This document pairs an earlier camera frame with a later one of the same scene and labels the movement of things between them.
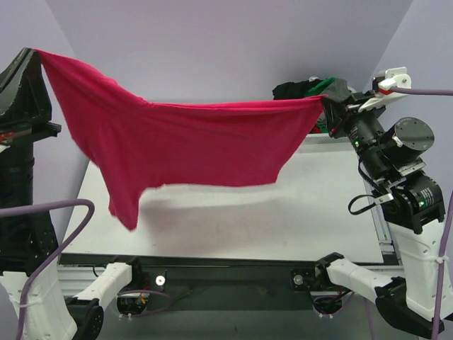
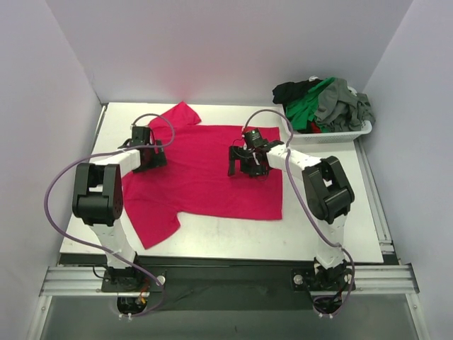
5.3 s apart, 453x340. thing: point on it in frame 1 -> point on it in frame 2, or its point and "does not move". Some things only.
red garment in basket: x=316 y=129 does not move
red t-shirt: x=139 y=142 -> x=195 y=180
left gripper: x=27 y=128 -> x=152 y=160
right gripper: x=341 y=118 -> x=241 y=163
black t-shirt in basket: x=292 y=90 does not move
